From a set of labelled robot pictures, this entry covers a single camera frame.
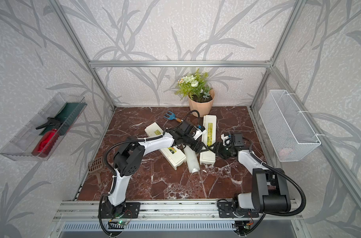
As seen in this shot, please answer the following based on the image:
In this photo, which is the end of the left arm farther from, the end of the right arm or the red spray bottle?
the red spray bottle

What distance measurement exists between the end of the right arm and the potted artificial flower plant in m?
0.21

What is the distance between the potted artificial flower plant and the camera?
95 cm

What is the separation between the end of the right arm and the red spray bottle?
68 centimetres

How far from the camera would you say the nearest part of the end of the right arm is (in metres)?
0.69

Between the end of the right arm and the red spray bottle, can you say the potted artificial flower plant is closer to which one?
the end of the right arm
